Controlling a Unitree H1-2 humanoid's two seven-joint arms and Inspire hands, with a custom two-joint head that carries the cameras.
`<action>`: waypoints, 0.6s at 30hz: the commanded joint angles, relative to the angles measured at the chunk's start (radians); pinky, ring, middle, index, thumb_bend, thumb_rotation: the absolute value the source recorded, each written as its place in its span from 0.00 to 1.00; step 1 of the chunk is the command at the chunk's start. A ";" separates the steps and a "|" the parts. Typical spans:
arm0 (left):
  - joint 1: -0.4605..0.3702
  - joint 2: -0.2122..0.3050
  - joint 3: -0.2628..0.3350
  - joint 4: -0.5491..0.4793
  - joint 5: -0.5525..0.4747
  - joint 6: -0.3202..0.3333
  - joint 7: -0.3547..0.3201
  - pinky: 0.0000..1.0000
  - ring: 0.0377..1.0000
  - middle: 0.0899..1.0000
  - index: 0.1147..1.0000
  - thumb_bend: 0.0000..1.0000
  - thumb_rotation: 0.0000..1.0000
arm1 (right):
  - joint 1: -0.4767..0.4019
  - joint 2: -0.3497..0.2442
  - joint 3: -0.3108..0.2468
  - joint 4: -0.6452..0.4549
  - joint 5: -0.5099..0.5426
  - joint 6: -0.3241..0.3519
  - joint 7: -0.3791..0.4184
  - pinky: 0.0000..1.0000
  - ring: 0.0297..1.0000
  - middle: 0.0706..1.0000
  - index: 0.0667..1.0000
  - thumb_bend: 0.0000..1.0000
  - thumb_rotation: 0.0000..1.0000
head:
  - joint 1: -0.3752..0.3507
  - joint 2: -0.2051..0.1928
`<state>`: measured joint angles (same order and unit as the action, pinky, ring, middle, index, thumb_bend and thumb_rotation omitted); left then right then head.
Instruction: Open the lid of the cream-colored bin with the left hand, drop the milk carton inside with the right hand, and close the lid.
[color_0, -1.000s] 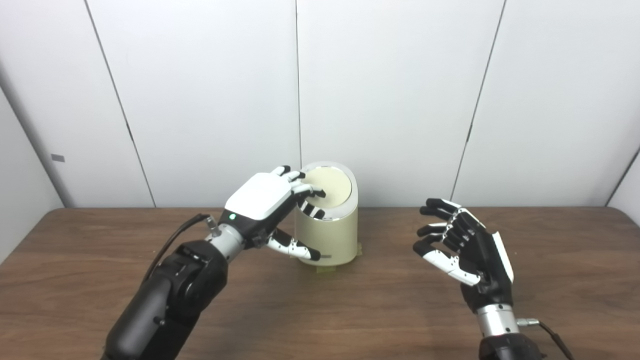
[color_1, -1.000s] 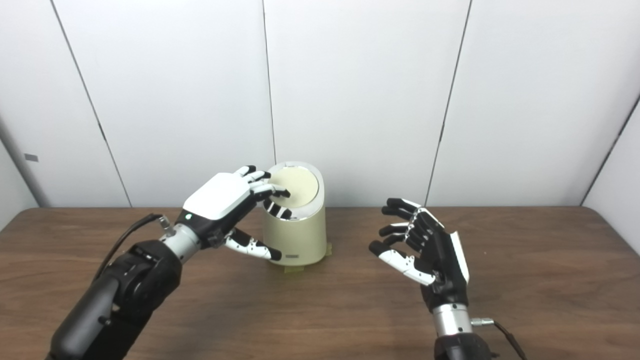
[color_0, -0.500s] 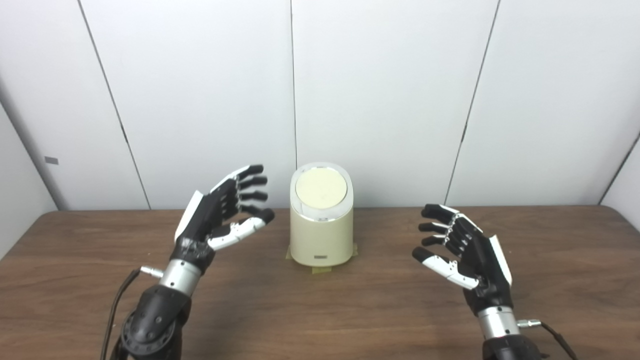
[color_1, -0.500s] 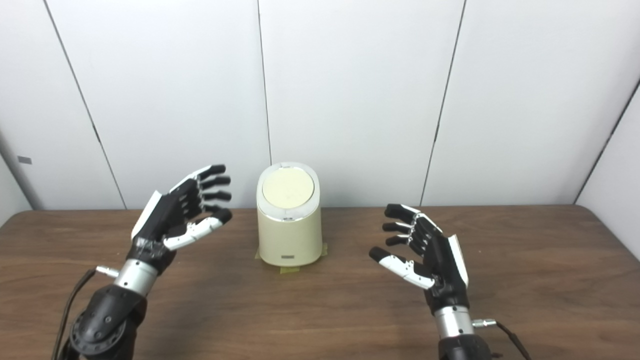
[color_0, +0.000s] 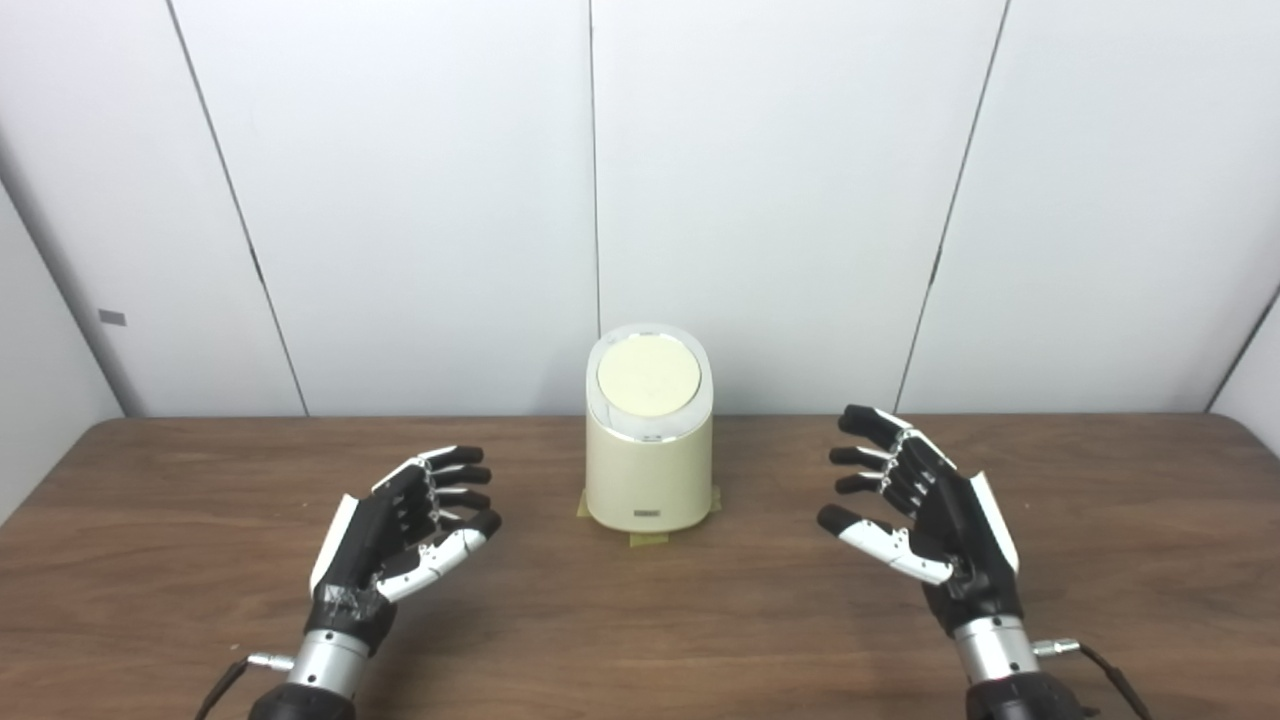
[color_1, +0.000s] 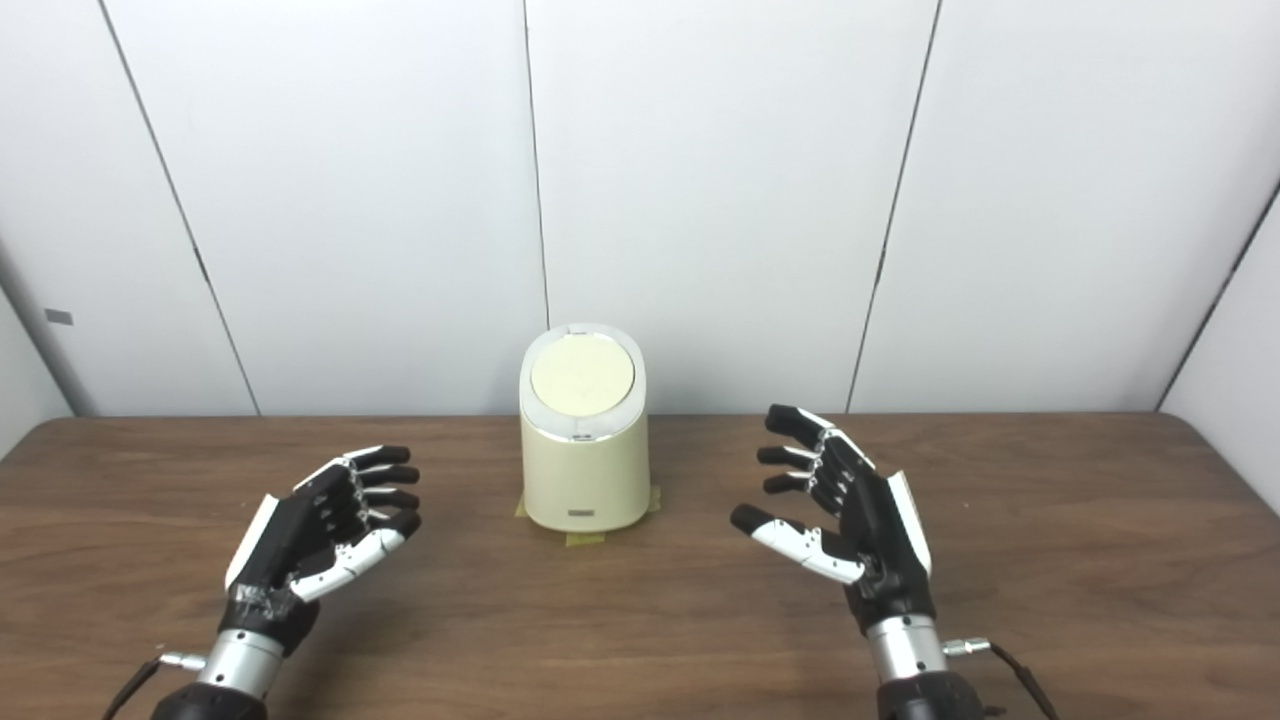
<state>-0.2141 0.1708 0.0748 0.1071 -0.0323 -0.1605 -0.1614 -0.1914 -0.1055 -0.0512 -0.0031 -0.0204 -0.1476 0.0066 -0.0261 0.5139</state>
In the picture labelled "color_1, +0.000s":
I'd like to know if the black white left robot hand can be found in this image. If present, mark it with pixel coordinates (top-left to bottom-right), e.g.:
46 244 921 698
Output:
222 445 423 656

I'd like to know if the cream round bin lid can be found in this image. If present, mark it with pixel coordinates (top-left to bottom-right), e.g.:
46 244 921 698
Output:
530 335 635 418

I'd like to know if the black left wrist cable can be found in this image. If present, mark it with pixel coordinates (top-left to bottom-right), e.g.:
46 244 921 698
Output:
100 652 207 720

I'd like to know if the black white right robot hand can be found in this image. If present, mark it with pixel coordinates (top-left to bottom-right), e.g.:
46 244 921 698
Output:
729 404 938 636

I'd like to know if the cream-colored cylindrical bin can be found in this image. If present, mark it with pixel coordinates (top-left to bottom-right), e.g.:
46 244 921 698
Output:
519 322 649 534

